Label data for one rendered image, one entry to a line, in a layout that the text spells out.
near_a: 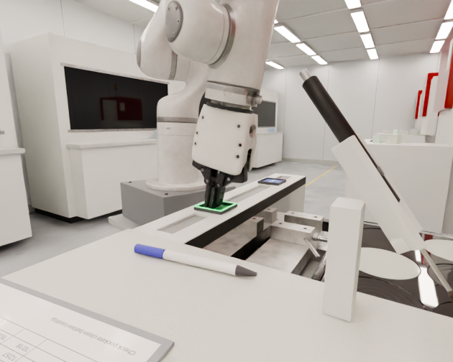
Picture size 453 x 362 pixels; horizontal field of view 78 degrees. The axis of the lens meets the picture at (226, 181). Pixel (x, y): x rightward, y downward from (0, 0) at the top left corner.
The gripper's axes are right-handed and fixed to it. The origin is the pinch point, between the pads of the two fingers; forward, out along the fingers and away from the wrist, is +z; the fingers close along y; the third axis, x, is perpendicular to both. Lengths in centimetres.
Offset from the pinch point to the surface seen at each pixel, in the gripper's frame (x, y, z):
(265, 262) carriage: -0.5, -11.7, 8.0
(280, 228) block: -10.4, -10.1, 5.8
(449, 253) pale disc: -15.0, -36.4, 0.8
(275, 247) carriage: -6.9, -11.0, 8.1
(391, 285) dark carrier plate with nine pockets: 0.2, -28.9, 2.4
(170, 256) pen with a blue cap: 19.8, -7.8, -0.5
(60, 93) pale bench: -132, 282, 14
